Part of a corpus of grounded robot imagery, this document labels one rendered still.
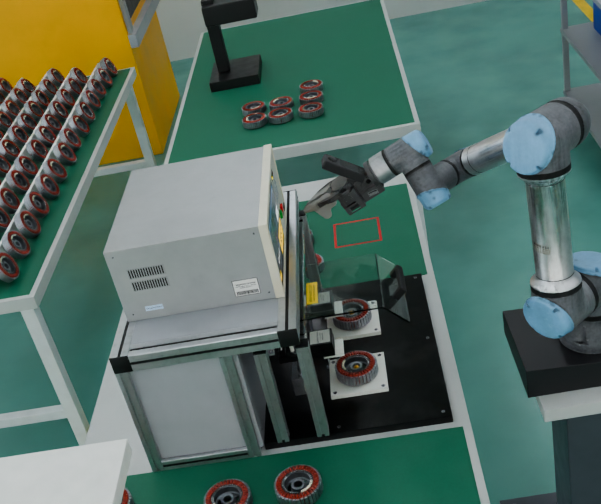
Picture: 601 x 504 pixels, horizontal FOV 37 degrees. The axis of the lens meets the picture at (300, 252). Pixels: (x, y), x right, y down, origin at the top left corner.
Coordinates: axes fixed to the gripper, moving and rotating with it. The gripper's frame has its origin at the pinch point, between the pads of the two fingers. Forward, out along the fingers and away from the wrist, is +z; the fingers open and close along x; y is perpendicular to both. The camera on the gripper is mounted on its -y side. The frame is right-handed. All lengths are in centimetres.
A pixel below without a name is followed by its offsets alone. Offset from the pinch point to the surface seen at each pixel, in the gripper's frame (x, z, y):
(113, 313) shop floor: 147, 156, 59
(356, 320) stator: -1.2, 9.5, 37.3
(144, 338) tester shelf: -37, 40, -10
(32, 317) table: 54, 122, 4
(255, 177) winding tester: -3.7, 4.3, -16.0
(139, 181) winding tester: 6.1, 33.2, -29.4
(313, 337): -20.6, 14.4, 22.9
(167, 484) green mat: -48, 58, 21
